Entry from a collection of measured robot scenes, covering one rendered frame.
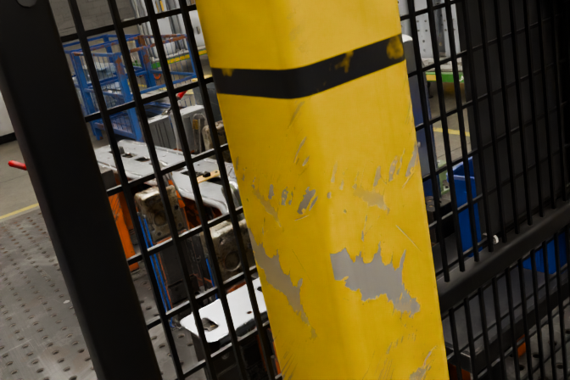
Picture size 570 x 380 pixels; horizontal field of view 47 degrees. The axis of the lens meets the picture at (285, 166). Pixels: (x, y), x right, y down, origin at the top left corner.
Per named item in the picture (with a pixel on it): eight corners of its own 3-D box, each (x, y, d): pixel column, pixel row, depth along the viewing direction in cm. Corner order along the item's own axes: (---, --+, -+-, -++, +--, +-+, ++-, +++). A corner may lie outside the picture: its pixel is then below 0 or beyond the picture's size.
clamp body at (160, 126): (159, 218, 234) (132, 122, 223) (186, 206, 240) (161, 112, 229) (172, 223, 227) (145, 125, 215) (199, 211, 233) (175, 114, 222)
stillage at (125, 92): (96, 140, 700) (70, 52, 671) (163, 118, 741) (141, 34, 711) (141, 154, 603) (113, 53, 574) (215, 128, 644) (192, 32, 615)
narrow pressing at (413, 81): (399, 255, 108) (367, 53, 98) (443, 228, 115) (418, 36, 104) (401, 256, 108) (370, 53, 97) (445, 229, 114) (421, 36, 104)
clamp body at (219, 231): (224, 382, 136) (184, 231, 125) (269, 354, 142) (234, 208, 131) (248, 400, 128) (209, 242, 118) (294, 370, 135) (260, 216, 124)
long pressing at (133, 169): (67, 162, 218) (66, 157, 218) (128, 140, 230) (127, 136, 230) (354, 266, 110) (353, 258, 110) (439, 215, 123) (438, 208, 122)
